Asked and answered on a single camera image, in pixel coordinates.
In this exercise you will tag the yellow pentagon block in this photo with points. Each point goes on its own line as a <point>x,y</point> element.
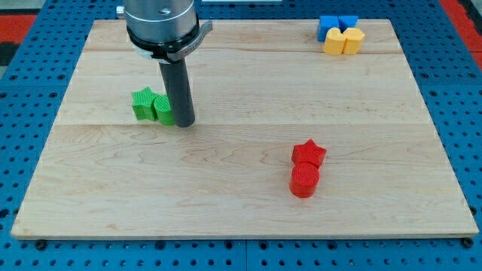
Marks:
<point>354,41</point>

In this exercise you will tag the green cylinder block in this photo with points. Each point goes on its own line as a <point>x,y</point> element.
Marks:
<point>163,110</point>

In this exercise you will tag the wooden board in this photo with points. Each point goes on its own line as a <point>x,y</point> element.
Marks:
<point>259,88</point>

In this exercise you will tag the blue triangle block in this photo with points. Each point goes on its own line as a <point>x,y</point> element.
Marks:
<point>347,21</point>

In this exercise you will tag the red cylinder block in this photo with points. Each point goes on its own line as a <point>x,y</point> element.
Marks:
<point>304,180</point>

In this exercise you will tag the green star block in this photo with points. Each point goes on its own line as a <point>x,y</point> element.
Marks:
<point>143,104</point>

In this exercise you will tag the red star block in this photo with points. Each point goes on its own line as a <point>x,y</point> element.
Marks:
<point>308,152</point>

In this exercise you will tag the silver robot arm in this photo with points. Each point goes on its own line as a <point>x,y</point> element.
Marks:
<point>164,30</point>

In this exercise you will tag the yellow heart block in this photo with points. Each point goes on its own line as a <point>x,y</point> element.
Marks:
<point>334,42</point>

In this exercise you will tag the blue cube block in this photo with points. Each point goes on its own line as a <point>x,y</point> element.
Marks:
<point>326,22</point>

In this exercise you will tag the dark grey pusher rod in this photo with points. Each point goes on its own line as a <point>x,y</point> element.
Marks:
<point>176,82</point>

